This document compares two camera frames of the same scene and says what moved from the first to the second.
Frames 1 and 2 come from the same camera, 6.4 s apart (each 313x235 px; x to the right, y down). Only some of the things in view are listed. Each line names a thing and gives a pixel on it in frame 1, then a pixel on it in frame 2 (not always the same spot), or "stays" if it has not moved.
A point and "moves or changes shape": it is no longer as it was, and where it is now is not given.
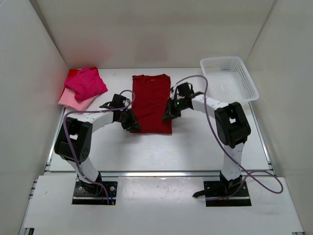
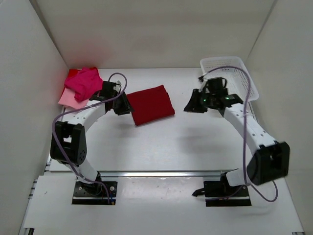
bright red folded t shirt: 72,72 stays
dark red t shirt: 151,94 moves or changes shape
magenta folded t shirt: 86,83 stays
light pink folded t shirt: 68,99 stays
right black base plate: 212,189 stays
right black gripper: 170,113 → 192,105
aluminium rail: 158,174 stays
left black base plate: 92,194 stays
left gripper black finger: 129,122 → 122,105
